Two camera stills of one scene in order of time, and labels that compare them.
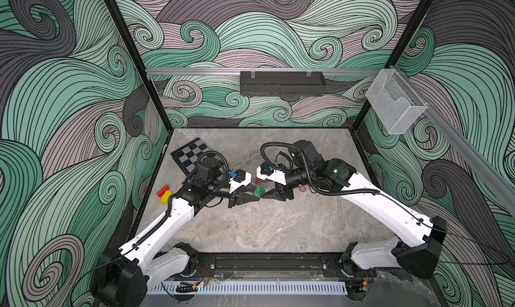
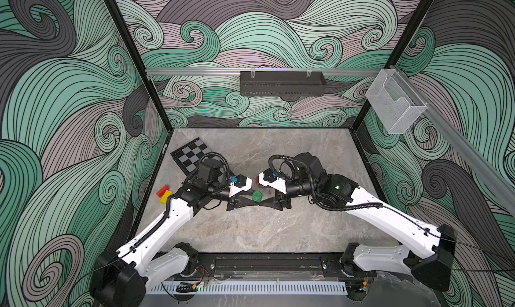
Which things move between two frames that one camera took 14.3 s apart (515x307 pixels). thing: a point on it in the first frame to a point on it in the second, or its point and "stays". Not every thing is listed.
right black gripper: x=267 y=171 to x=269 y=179
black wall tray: x=281 y=83 stays
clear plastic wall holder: x=392 y=102 stays
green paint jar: x=259 y=192 stays
